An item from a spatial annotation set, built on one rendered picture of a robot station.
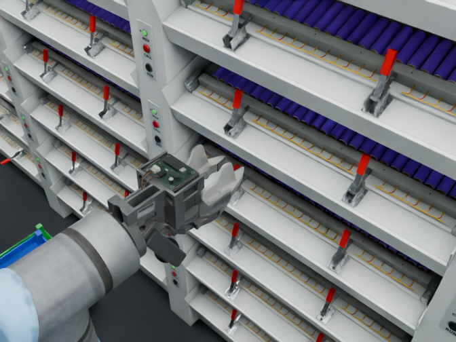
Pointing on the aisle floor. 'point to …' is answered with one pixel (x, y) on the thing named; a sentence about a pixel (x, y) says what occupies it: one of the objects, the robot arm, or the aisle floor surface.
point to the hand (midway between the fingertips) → (228, 171)
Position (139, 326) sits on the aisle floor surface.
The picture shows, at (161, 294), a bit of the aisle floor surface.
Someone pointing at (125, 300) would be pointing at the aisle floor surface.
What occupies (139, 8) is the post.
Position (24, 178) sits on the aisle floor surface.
